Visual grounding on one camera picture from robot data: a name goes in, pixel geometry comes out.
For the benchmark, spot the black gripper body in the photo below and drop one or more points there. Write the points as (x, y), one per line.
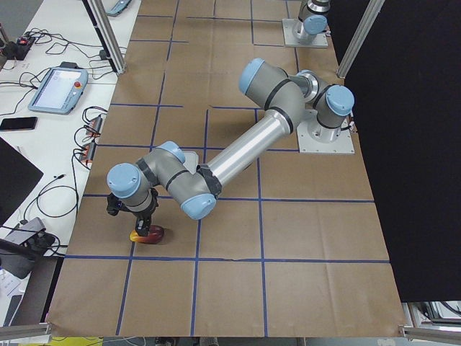
(143, 216)

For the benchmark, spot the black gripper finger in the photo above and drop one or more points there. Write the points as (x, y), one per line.
(142, 225)

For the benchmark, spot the red yellow mango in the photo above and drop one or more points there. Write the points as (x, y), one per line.
(154, 236)

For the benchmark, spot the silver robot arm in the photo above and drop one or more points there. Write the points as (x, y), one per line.
(285, 100)
(313, 18)

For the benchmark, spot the blue teach pendant tablet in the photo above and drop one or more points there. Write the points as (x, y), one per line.
(59, 91)

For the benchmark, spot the black smartphone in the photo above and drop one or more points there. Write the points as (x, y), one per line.
(18, 123)

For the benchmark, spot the black curtain panel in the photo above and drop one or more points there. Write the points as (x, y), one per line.
(406, 82)

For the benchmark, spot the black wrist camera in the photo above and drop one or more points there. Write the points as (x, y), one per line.
(115, 205)

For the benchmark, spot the aluminium frame post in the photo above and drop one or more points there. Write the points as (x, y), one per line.
(99, 19)

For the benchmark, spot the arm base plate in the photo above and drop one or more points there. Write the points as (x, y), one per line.
(326, 138)
(296, 37)

